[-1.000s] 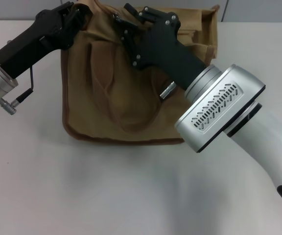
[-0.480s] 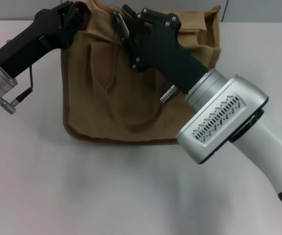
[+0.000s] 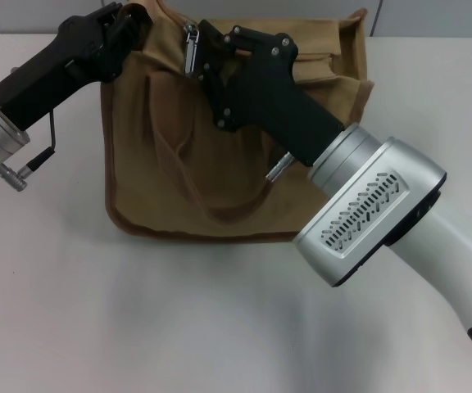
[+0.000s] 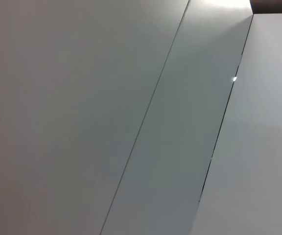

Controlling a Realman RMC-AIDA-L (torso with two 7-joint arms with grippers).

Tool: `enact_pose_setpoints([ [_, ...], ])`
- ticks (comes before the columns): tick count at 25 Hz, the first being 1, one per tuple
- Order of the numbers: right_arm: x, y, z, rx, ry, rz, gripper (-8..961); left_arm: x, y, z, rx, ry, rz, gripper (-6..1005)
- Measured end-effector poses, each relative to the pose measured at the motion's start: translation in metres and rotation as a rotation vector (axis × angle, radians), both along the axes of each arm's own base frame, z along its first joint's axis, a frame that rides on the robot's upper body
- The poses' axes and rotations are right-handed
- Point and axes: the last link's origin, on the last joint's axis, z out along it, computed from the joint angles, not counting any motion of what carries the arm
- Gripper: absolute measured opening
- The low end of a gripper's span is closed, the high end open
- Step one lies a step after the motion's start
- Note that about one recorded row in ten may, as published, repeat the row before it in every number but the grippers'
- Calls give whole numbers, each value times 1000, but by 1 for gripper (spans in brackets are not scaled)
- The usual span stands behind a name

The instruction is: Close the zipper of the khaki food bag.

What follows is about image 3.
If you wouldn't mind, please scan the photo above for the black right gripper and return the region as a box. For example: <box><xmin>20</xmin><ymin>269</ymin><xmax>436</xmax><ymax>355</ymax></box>
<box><xmin>196</xmin><ymin>18</ymin><xmax>347</xmax><ymax>168</ymax></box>

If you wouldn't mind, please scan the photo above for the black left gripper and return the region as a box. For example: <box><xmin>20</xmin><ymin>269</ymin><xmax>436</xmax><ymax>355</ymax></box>
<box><xmin>0</xmin><ymin>1</ymin><xmax>148</xmax><ymax>133</ymax></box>

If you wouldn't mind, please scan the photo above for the silver metal zipper pull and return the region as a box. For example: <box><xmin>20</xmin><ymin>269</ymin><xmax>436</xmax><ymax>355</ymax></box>
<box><xmin>182</xmin><ymin>23</ymin><xmax>201</xmax><ymax>78</ymax></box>

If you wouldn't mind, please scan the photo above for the khaki canvas food bag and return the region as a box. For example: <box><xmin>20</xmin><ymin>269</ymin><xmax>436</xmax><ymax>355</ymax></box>
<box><xmin>101</xmin><ymin>0</ymin><xmax>375</xmax><ymax>243</ymax></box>

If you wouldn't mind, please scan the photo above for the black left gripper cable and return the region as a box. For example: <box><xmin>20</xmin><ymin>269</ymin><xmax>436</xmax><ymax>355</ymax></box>
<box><xmin>0</xmin><ymin>110</ymin><xmax>58</xmax><ymax>192</ymax></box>

